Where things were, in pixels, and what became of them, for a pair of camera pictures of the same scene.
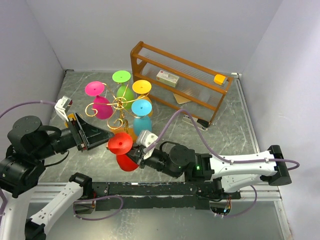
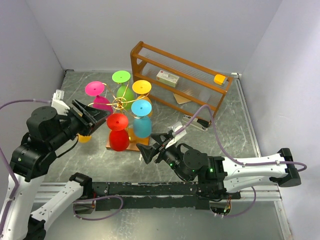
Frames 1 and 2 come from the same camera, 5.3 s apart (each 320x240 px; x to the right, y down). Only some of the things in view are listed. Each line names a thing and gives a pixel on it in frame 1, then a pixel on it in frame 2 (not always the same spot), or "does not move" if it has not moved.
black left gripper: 91,135 -> 97,116
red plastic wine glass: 119,144 -> 119,137
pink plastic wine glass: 102,107 does not move
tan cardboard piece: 180,99 does not move
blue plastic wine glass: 141,108 does not move
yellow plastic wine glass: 142,87 does not move
